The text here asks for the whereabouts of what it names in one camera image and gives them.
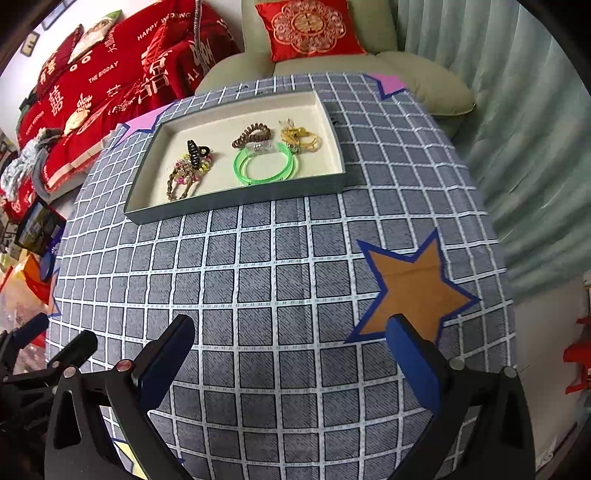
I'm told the pale green curtain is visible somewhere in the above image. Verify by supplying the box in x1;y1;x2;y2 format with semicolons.
392;1;590;299

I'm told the beige rabbit hair clip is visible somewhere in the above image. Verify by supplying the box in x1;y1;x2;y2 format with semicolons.
279;119;296;130

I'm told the yellow hair tie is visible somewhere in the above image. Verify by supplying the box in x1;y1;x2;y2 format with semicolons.
280;126;324;153

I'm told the tan braided rope bracelet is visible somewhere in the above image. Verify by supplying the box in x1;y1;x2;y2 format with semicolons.
165;165;199;203

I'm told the green translucent bangle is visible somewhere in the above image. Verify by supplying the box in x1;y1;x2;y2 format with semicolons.
232;141;297;186

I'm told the black claw hair clip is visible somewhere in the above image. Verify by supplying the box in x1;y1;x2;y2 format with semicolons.
187;140;211;169

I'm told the red embroidered cushion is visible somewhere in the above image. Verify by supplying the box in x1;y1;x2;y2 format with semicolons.
256;0;367;63

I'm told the green armchair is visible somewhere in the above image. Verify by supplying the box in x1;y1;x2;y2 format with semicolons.
197;1;476;138

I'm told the dark picture box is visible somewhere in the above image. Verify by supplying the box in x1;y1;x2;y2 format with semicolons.
15;197;66;256

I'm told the brown spiral hair tie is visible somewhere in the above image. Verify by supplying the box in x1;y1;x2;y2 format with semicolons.
231;121;274;150

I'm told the shallow green-sided tray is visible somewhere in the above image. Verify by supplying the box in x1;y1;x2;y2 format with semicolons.
123;90;346;224

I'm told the red wedding bedspread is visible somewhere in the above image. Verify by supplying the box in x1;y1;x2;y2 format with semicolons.
16;1;239;193

